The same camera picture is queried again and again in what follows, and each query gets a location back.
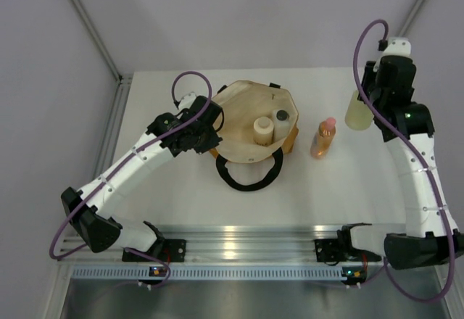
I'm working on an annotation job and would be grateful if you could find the green pump bottle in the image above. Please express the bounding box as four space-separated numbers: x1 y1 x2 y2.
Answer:
344 90 373 131

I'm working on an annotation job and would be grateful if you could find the tan canvas tote bag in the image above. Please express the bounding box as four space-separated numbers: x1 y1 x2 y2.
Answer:
210 80 299 192

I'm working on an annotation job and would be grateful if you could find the orange bottle pink cap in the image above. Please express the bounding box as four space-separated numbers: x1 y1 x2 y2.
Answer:
310 117 336 159

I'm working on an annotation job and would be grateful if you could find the white bottle black cap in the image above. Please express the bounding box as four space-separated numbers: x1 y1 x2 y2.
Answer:
271 109 290 142

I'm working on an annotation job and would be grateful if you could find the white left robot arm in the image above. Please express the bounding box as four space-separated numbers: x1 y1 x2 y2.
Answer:
61 96 223 261

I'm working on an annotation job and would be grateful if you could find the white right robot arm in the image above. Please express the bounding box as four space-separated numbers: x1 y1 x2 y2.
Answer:
337 54 463 270

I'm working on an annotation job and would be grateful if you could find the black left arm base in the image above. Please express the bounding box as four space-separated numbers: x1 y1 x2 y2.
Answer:
122 239 187 263

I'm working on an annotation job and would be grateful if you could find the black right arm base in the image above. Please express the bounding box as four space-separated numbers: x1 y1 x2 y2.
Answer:
314 239 347 265

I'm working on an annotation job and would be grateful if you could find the cream cylindrical bottle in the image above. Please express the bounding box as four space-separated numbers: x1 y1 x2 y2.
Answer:
253 116 274 146

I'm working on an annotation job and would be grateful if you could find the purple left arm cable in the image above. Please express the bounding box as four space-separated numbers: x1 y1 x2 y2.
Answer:
49 70 218 291

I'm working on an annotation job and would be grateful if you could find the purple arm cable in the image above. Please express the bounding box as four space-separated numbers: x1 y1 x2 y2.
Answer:
353 19 458 302
49 70 218 291

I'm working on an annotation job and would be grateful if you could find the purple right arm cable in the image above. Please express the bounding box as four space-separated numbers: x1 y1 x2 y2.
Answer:
353 19 458 302

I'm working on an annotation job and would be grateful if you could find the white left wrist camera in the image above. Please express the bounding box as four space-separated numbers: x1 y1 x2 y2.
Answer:
178 92 197 110

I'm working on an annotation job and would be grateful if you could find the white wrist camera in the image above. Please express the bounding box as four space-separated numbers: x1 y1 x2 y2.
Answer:
373 37 412 72
178 92 197 110

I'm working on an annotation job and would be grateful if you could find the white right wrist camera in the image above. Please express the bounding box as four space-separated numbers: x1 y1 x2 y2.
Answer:
373 37 412 72

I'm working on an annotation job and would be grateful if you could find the aluminium frame rail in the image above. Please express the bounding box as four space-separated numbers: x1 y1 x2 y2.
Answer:
56 224 453 266

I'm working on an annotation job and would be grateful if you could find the perforated cable duct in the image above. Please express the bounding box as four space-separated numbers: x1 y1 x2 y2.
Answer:
72 265 365 281

